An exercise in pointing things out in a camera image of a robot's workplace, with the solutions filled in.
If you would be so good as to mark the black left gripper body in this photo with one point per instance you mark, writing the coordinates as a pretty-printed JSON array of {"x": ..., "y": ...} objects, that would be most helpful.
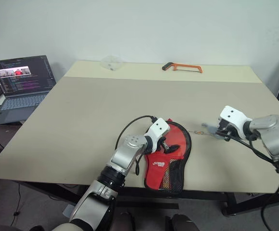
[{"x": 164, "y": 144}]

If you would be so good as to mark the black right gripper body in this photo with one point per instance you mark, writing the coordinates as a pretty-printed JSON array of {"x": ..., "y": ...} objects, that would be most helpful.
[{"x": 222, "y": 130}]

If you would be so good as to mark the red and black paddle case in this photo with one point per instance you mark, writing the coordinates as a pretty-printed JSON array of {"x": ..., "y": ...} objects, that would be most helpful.
[{"x": 158, "y": 175}]

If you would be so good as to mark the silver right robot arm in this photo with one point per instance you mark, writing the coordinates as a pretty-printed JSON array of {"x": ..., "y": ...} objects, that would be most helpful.
[{"x": 274, "y": 134}]

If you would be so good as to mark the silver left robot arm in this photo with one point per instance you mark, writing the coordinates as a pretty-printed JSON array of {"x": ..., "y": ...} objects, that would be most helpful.
[{"x": 127, "y": 156}]

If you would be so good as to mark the orange hacksaw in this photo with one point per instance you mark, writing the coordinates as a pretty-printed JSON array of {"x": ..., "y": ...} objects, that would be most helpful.
[{"x": 167, "y": 65}]

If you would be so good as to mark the dark rounded shape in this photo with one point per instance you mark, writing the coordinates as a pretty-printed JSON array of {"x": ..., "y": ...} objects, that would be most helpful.
[{"x": 182, "y": 222}]

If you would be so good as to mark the clear plastic bag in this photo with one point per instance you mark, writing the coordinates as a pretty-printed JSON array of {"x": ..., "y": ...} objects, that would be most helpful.
[{"x": 112, "y": 63}]

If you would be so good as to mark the grey open laptop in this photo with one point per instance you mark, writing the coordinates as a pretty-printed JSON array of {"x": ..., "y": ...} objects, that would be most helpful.
[{"x": 21, "y": 101}]

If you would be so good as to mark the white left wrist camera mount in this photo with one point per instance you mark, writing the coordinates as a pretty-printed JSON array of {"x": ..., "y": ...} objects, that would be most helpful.
[{"x": 159, "y": 127}]

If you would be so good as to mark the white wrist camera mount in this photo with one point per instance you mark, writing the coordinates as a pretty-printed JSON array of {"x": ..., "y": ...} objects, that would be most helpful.
[
  {"x": 159, "y": 127},
  {"x": 233, "y": 115}
]

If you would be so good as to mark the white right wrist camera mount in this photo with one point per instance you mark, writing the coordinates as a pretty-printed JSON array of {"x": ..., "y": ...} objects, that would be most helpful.
[{"x": 233, "y": 115}]

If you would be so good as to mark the black table frame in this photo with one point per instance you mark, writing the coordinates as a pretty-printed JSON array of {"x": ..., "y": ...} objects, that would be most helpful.
[{"x": 177, "y": 195}]

